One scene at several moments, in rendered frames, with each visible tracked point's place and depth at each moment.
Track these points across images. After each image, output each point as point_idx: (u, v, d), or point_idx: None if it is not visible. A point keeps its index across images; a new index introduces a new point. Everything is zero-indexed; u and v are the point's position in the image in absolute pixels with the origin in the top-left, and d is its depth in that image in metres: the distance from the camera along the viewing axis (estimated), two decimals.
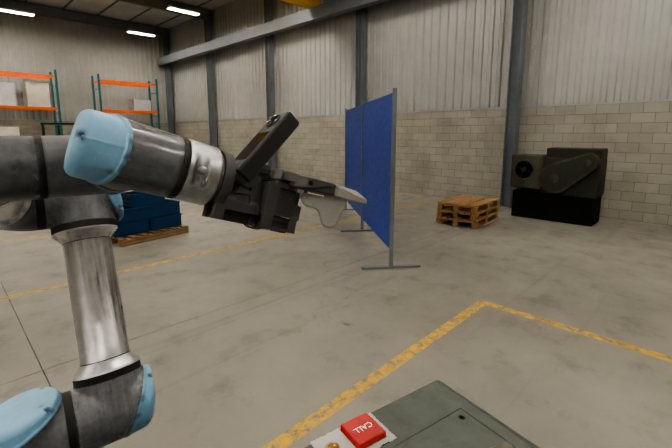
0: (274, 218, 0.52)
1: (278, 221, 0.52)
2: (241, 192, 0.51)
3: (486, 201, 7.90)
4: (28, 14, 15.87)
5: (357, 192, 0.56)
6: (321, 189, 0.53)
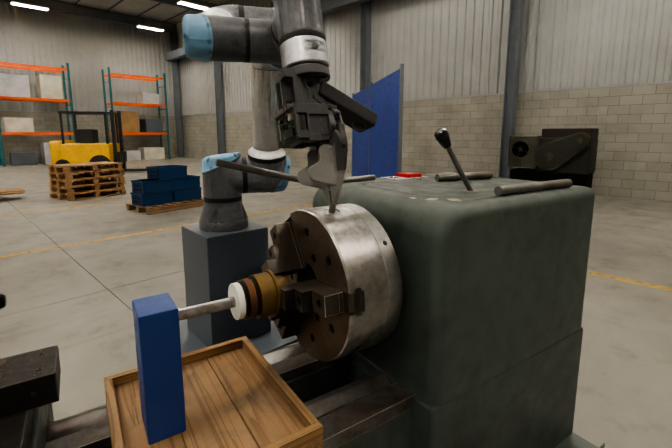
0: (303, 115, 0.57)
1: (302, 120, 0.57)
2: (308, 90, 0.60)
3: None
4: None
5: (339, 193, 0.62)
6: (339, 158, 0.59)
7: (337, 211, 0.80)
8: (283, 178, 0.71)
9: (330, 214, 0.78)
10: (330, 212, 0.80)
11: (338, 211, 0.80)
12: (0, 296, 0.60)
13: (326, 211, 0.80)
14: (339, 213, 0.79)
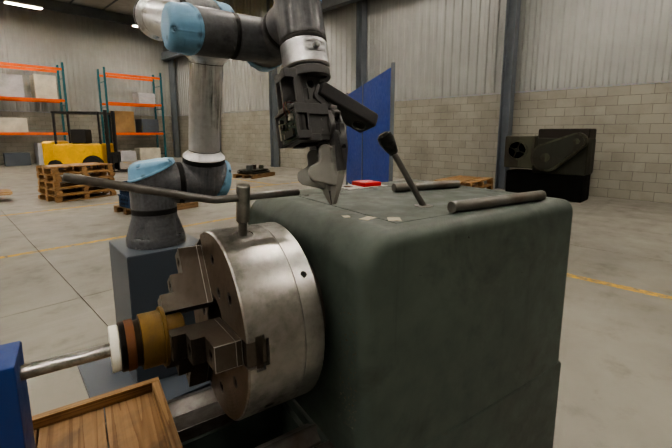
0: (303, 115, 0.57)
1: (302, 120, 0.57)
2: (308, 90, 0.60)
3: None
4: None
5: (339, 193, 0.62)
6: (339, 158, 0.59)
7: (250, 233, 0.66)
8: (166, 196, 0.56)
9: (239, 237, 0.64)
10: None
11: (251, 233, 0.66)
12: None
13: (236, 233, 0.65)
14: (250, 237, 0.64)
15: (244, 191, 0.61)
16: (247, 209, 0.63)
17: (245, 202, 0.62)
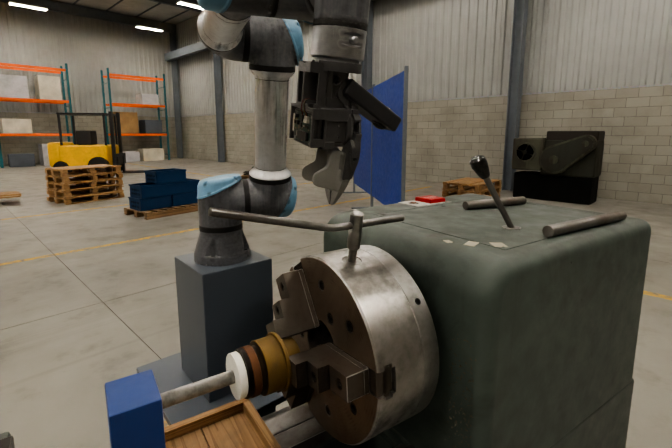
0: (320, 122, 0.53)
1: (318, 127, 0.53)
2: (332, 88, 0.55)
3: None
4: None
5: (340, 195, 0.62)
6: (347, 168, 0.58)
7: (358, 259, 0.67)
8: (293, 226, 0.57)
9: (350, 264, 0.65)
10: None
11: (359, 259, 0.67)
12: None
13: (345, 259, 0.66)
14: (360, 263, 0.65)
15: (359, 219, 0.62)
16: (360, 236, 0.64)
17: (359, 230, 0.63)
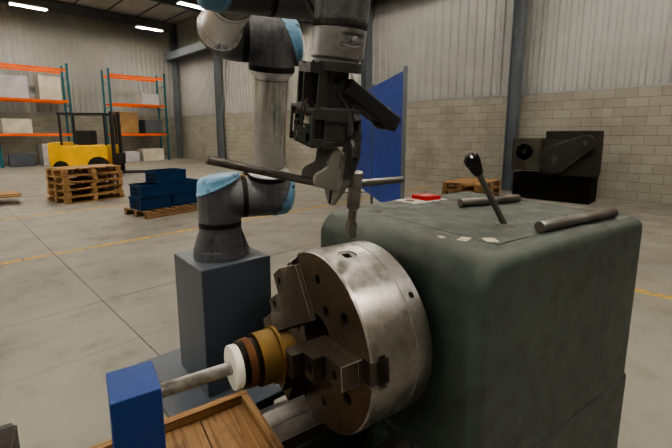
0: (320, 122, 0.53)
1: (318, 128, 0.53)
2: (332, 88, 0.54)
3: (488, 181, 8.32)
4: None
5: (340, 195, 0.62)
6: (347, 168, 0.58)
7: (353, 254, 0.68)
8: (292, 180, 0.57)
9: (345, 259, 0.66)
10: (345, 255, 0.68)
11: (354, 254, 0.68)
12: None
13: (340, 254, 0.68)
14: (355, 258, 0.67)
15: (358, 177, 0.62)
16: (359, 195, 0.63)
17: (358, 188, 0.63)
